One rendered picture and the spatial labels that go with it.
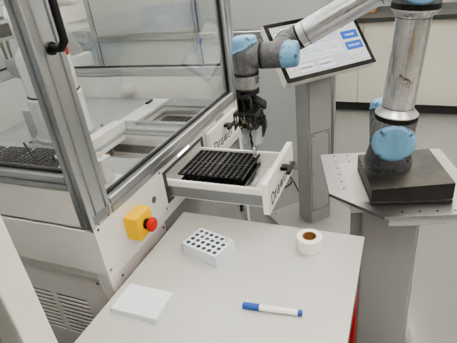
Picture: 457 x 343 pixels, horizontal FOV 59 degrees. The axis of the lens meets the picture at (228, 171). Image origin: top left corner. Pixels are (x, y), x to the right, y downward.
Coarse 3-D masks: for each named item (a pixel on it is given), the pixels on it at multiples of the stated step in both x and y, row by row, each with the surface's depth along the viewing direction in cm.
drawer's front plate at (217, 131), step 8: (232, 112) 167; (224, 120) 161; (232, 120) 168; (216, 128) 154; (224, 128) 162; (232, 128) 169; (208, 136) 149; (216, 136) 155; (224, 136) 162; (232, 136) 170; (208, 144) 151; (216, 144) 155; (224, 144) 163
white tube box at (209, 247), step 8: (200, 232) 118; (208, 232) 116; (184, 240) 114; (192, 240) 113; (200, 240) 113; (208, 240) 113; (216, 240) 112; (224, 240) 112; (232, 240) 111; (184, 248) 113; (192, 248) 111; (200, 248) 110; (208, 248) 109; (216, 248) 109; (224, 248) 109; (232, 248) 112; (192, 256) 112; (200, 256) 110; (208, 256) 108; (216, 256) 106; (224, 256) 110; (216, 264) 107
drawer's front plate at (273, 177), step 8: (288, 144) 132; (280, 152) 127; (288, 152) 131; (280, 160) 123; (288, 160) 132; (272, 168) 119; (272, 176) 116; (280, 176) 124; (288, 176) 134; (264, 184) 112; (272, 184) 116; (264, 192) 113; (272, 192) 117; (280, 192) 126; (264, 200) 114; (264, 208) 116; (272, 208) 118
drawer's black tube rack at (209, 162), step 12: (204, 156) 138; (216, 156) 138; (228, 156) 136; (240, 156) 136; (252, 156) 134; (192, 168) 131; (204, 168) 130; (216, 168) 129; (228, 168) 129; (240, 168) 127; (252, 168) 133; (192, 180) 130; (204, 180) 130; (216, 180) 128; (228, 180) 128
